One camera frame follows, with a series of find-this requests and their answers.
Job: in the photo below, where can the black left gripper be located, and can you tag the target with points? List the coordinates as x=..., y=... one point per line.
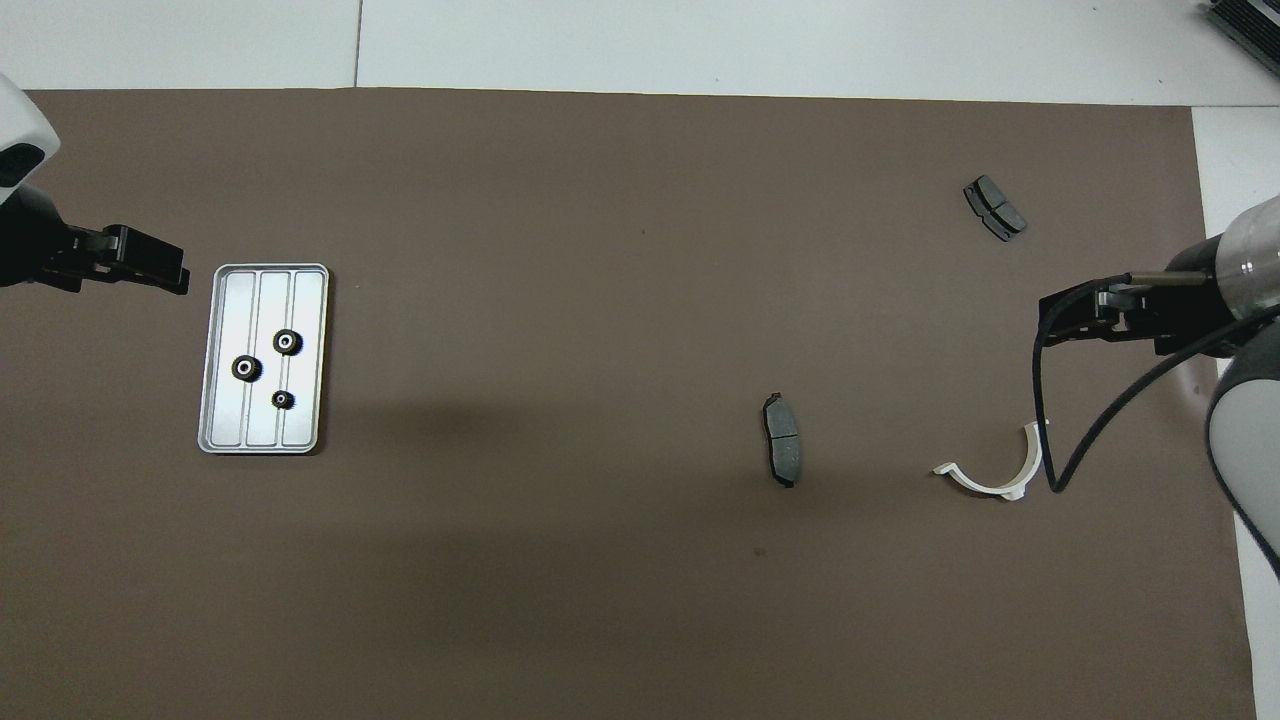
x=30, y=250

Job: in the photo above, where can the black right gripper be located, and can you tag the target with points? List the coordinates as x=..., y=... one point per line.
x=1185, y=310

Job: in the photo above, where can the large black bearing gear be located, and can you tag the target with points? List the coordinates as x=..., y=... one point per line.
x=246, y=368
x=287, y=342

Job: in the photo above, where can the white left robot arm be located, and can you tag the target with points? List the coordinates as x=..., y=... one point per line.
x=15, y=120

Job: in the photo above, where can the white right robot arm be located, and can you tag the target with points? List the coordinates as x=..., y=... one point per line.
x=1255, y=260

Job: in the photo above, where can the silver metal tray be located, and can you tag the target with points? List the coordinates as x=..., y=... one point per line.
x=230, y=420

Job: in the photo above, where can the stacked grey brake pads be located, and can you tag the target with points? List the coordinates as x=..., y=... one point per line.
x=996, y=208

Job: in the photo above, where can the single grey brake pad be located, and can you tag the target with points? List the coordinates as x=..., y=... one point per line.
x=783, y=442

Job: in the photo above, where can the grey ribbed device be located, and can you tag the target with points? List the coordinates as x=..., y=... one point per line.
x=1248, y=22

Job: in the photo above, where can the brown table mat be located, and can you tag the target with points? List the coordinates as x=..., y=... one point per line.
x=560, y=300

